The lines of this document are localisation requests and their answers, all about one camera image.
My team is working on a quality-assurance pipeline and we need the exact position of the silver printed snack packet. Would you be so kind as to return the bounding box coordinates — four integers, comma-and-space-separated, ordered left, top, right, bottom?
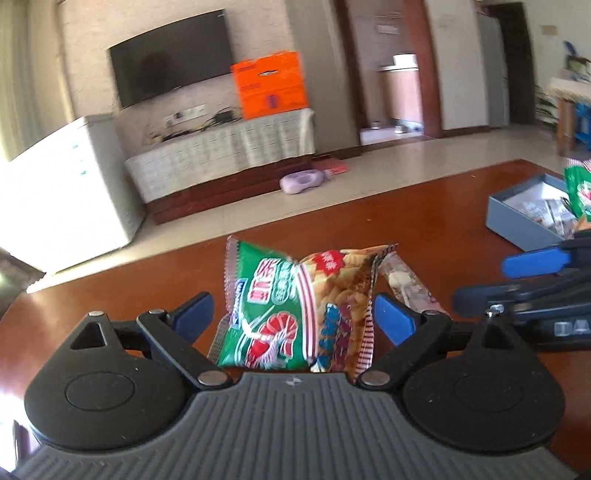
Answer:
519, 199, 577, 238

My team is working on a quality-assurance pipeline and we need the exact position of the green shrimp cracker bag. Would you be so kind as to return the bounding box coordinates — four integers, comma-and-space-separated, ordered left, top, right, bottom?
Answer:
564, 158, 591, 221
208, 237, 394, 380

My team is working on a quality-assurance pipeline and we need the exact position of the grey shallow cardboard box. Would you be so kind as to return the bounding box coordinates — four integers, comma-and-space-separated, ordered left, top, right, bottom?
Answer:
486, 174, 577, 251

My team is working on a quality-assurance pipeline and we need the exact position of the clear long candy packet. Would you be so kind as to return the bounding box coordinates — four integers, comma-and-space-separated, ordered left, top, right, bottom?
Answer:
379, 251, 446, 313

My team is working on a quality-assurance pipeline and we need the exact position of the blue plastic stool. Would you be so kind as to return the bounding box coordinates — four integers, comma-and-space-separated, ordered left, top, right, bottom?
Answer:
575, 103, 591, 151

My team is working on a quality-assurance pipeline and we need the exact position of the tv cabinet with lace cloth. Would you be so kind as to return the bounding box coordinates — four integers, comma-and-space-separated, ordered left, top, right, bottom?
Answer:
125, 108, 315, 224

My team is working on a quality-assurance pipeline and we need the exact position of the white chest freezer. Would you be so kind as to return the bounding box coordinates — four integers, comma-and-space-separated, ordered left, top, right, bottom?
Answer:
1, 114, 145, 273

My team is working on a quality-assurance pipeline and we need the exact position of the dining table with lace cloth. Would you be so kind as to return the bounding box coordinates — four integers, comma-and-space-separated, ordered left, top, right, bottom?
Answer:
548, 77, 590, 157

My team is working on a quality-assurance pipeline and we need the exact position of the pink floor mat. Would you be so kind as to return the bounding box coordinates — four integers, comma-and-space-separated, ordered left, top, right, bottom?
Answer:
311, 155, 349, 176

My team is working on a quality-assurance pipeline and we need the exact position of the purple lotion bottle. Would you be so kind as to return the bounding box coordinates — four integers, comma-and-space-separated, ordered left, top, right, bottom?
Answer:
280, 169, 331, 195

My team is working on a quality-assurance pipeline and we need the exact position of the black set-top box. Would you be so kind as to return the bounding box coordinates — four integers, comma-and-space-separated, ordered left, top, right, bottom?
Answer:
212, 109, 235, 124

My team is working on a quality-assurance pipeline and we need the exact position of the orange gift box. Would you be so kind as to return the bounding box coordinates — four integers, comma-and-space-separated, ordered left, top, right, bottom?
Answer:
231, 51, 308, 120

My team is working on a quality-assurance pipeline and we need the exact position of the black wall television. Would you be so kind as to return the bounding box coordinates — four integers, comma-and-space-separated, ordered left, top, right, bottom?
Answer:
108, 9, 235, 108

